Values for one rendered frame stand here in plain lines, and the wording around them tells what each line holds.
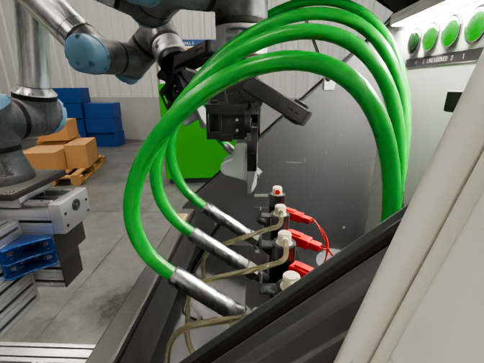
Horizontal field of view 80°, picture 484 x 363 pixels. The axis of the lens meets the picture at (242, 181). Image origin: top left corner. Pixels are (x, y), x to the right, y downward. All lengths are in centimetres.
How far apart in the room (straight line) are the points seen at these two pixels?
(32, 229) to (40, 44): 51
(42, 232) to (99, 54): 53
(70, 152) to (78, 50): 408
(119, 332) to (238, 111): 37
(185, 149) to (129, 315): 343
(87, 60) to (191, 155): 327
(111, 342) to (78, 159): 432
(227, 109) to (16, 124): 70
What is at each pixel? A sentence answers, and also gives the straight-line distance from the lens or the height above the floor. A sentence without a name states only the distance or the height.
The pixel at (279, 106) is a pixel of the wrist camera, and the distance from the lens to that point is 45.
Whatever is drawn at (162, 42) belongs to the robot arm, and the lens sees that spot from 73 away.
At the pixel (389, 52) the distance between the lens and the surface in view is 41.
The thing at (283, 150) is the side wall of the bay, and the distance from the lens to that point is 80.
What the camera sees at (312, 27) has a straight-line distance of 31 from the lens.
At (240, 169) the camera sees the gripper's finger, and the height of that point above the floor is 117.
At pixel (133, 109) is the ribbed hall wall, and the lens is 753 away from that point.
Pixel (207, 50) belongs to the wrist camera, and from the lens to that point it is 62.
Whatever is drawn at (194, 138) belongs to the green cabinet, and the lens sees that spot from 385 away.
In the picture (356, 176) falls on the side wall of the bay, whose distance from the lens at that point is 86.
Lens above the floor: 130
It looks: 19 degrees down
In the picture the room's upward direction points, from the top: straight up
